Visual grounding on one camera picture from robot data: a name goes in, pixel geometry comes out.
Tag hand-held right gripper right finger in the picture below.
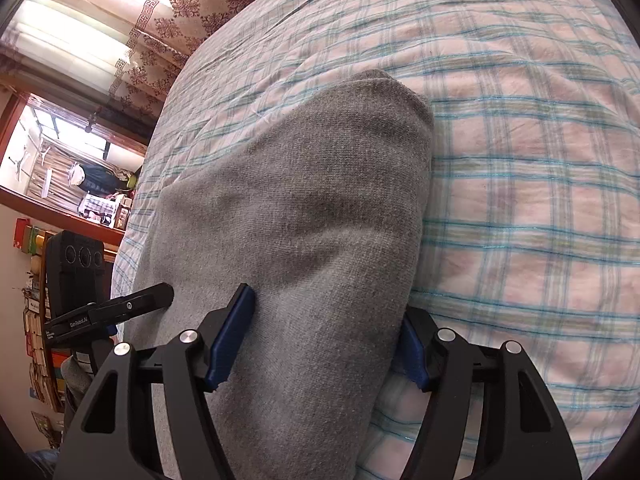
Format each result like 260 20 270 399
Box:
397 309 584 480

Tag wooden window frame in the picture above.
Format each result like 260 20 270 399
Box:
0 87 151 247

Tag dark hanging jacket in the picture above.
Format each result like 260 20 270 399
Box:
75 161 121 195

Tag cluttered bookshelf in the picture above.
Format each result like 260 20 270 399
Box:
14 217 68 448

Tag pink plaid bed sheet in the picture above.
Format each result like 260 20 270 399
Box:
111 0 640 480

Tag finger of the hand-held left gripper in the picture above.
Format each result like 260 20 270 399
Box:
126 282 175 319

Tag grey pants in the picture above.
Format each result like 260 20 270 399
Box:
112 69 435 480

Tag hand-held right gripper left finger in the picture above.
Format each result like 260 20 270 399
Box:
52 283 257 480

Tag brown patterned curtain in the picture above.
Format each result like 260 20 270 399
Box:
107 0 321 121

